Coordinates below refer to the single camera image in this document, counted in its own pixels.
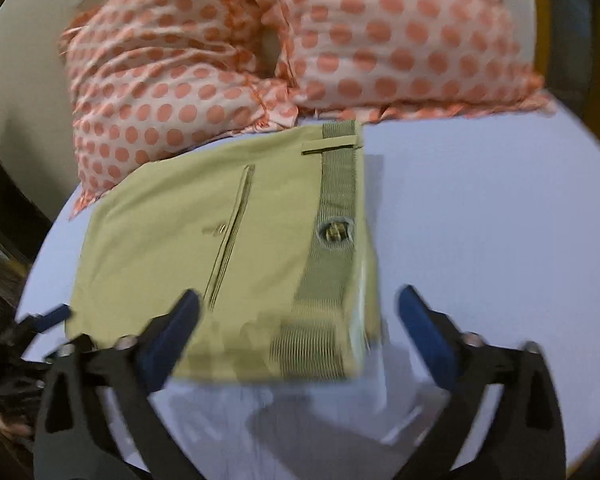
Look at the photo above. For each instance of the khaki pants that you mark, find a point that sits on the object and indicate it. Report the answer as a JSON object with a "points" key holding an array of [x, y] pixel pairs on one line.
{"points": [[155, 240]]}

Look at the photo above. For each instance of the orange polka dot garment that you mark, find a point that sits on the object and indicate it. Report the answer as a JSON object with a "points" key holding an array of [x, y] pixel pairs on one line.
{"points": [[170, 85]]}

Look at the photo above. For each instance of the orange polka dot pillow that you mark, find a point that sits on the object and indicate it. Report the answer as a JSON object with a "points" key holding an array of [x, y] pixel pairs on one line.
{"points": [[410, 35]]}

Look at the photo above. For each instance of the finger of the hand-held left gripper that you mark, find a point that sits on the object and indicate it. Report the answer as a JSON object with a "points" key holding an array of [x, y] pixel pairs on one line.
{"points": [[55, 316]]}

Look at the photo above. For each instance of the wooden bed frame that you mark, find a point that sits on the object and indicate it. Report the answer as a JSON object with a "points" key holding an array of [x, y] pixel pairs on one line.
{"points": [[597, 60]]}

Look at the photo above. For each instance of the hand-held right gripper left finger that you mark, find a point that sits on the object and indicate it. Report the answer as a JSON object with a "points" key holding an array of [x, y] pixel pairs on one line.
{"points": [[172, 332]]}

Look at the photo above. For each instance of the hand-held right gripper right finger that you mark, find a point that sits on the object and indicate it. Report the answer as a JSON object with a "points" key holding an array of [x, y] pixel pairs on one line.
{"points": [[427, 327]]}

